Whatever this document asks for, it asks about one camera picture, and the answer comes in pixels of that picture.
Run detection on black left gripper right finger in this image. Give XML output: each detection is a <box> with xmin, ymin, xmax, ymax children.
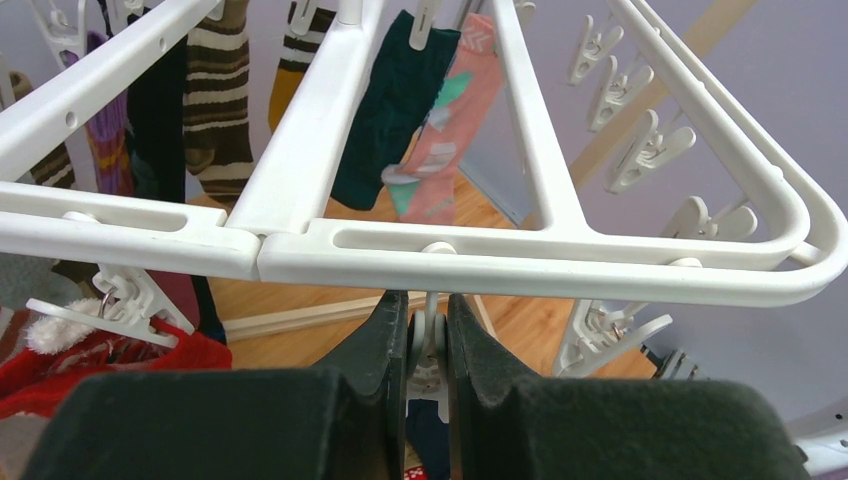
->
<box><xmin>447</xmin><ymin>294</ymin><xmax>807</xmax><ymax>479</ymax></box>

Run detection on navy blue sock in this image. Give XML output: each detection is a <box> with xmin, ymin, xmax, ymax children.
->
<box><xmin>406</xmin><ymin>399</ymin><xmax>451</xmax><ymax>480</ymax></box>

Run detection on purple yellow striped sock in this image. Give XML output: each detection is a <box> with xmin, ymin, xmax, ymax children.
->
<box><xmin>62</xmin><ymin>31</ymin><xmax>137</xmax><ymax>197</ymax></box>

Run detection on grey sock orange cuff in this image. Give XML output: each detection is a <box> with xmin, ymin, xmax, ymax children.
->
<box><xmin>1</xmin><ymin>253</ymin><xmax>83</xmax><ymax>479</ymax></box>

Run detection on mustard yellow striped sock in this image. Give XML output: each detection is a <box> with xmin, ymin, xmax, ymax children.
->
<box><xmin>182</xmin><ymin>0</ymin><xmax>336</xmax><ymax>207</ymax></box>

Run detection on dark green sock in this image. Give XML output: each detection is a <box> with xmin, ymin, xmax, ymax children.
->
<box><xmin>331</xmin><ymin>10</ymin><xmax>460</xmax><ymax>211</ymax></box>

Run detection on black blue white sock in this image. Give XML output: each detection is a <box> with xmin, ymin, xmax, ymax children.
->
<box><xmin>127</xmin><ymin>37</ymin><xmax>227</xmax><ymax>345</ymax></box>

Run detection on pink green sock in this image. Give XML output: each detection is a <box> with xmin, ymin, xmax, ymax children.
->
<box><xmin>381</xmin><ymin>13</ymin><xmax>504</xmax><ymax>225</ymax></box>

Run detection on red white sock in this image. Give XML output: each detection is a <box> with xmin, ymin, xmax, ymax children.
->
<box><xmin>1</xmin><ymin>307</ymin><xmax>232</xmax><ymax>420</ymax></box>

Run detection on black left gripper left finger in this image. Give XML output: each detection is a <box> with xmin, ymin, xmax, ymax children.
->
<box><xmin>23</xmin><ymin>290</ymin><xmax>409</xmax><ymax>479</ymax></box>

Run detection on wooden rack frame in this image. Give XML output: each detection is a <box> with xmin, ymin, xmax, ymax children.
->
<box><xmin>221</xmin><ymin>0</ymin><xmax>760</xmax><ymax>344</ymax></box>

